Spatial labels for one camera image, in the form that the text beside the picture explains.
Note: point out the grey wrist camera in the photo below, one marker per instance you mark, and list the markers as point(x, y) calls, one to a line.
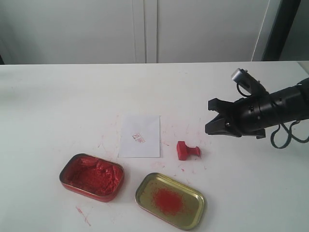
point(243, 79)

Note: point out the gold tin lid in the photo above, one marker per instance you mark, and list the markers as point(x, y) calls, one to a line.
point(171, 201)

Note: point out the dark vertical post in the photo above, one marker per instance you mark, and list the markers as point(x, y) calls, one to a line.
point(280, 30)

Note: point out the red plastic stamp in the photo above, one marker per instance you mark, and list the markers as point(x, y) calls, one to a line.
point(184, 151)

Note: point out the red ink paste tin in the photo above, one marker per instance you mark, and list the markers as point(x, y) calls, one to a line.
point(92, 177)

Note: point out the white paper sheet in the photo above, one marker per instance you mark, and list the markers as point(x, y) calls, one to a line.
point(140, 137)

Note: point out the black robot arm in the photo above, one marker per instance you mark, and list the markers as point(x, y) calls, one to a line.
point(304, 101)

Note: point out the white cabinet doors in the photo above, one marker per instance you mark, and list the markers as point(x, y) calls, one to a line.
point(134, 31)

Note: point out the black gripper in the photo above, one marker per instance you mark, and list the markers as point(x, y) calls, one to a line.
point(252, 115)

